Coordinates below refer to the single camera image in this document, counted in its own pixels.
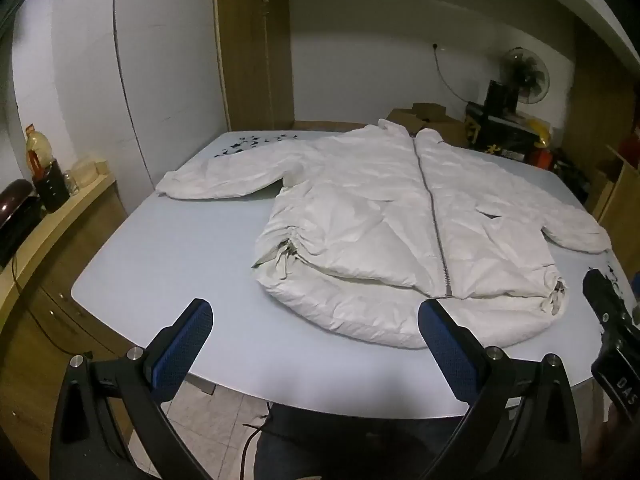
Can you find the wooden side shelf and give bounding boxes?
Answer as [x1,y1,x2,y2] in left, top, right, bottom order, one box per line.
[590,130,640,243]

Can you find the wooden wardrobe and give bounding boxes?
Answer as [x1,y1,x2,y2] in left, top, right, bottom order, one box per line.
[212,0,294,133]

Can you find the brown cardboard box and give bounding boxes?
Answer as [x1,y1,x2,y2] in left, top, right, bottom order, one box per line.
[387,103,468,147]

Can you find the black and yellow box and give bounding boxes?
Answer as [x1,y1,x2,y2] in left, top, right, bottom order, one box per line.
[465,102,553,162]

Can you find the dark red helmet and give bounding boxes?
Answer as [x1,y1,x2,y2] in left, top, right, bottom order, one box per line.
[0,179,41,267]

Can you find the person's dark pants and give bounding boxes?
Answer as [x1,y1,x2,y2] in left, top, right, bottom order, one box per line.
[254,402,453,480]

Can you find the electric fan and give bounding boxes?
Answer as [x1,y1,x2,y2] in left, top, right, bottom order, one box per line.
[501,47,551,107]

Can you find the black cord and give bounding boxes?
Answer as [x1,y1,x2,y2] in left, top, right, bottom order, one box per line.
[239,404,274,480]

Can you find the cooking oil bottle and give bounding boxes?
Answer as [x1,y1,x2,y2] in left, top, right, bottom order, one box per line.
[25,123,56,181]

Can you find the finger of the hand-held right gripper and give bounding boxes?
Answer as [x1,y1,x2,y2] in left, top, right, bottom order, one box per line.
[582,269,632,343]

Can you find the beige plastic container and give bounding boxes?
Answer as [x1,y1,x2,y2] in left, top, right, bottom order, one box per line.
[72,157,109,186]

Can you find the black container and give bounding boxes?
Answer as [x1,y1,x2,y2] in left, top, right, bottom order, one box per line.
[32,160,71,214]

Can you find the black speaker box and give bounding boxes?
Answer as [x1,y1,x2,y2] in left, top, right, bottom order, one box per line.
[486,80,521,114]

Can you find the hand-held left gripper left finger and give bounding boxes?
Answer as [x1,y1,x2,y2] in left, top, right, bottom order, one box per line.
[50,298,216,480]

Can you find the wooden cabinet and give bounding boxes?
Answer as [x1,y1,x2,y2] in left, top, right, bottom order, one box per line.
[0,174,132,480]

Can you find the black wall cable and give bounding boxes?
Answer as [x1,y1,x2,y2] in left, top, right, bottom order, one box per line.
[432,44,489,106]

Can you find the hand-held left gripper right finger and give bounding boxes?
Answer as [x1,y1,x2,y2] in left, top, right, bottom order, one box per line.
[417,299,583,480]

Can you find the white hooded zip jacket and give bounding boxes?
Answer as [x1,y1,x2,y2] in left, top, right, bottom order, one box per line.
[155,119,612,349]

